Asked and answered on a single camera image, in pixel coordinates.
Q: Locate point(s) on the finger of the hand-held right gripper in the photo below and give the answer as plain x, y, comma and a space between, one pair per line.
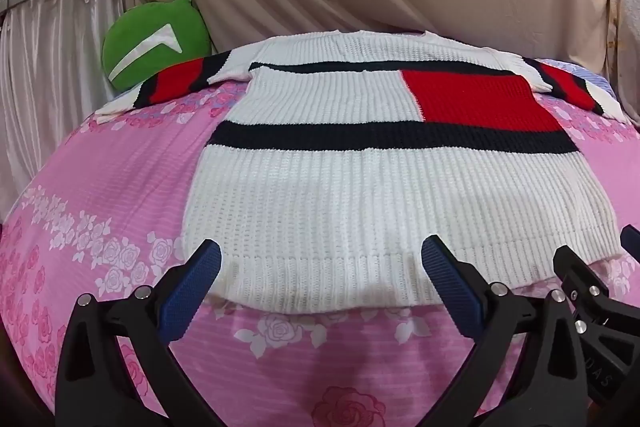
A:
631, 242
570, 269

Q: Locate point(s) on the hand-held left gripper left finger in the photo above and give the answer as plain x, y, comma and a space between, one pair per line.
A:
196, 289

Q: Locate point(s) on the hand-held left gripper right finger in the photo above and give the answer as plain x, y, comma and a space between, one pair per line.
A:
449, 289

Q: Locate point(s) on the white red black knit sweater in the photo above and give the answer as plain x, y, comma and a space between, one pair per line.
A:
350, 207

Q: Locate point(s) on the pink floral bed sheet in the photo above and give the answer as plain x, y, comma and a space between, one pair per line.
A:
125, 187

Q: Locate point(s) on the cream patterned cloth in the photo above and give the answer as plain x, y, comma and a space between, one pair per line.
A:
622, 32

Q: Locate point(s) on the white satin curtain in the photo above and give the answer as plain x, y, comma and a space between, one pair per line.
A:
50, 67

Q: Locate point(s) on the green round cushion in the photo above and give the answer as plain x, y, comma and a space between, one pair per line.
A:
145, 27

